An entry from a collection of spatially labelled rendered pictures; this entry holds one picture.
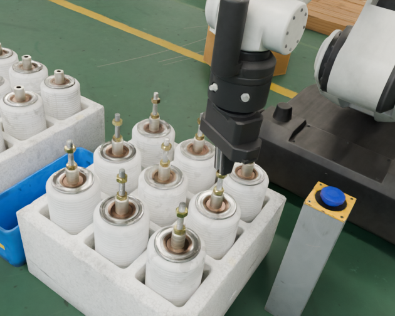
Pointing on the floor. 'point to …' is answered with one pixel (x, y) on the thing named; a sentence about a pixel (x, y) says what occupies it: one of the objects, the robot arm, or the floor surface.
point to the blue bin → (34, 191)
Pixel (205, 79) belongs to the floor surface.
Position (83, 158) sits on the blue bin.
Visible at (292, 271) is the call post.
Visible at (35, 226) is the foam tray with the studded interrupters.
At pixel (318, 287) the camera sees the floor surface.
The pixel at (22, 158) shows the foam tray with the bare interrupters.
